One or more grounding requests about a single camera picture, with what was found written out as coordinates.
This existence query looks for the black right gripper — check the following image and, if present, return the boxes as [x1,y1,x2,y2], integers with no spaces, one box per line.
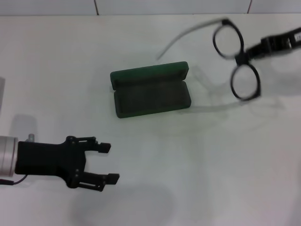
[236,26,301,65]

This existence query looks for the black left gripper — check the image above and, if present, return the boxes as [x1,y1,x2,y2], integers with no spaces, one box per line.
[16,135,120,192]

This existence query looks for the black glasses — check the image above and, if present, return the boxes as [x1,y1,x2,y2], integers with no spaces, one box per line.
[156,18,263,115]

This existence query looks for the green glasses case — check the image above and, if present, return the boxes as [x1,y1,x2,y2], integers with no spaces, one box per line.
[110,61,191,119]

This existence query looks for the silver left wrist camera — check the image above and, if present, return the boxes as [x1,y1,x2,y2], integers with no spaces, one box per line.
[0,77,6,113]

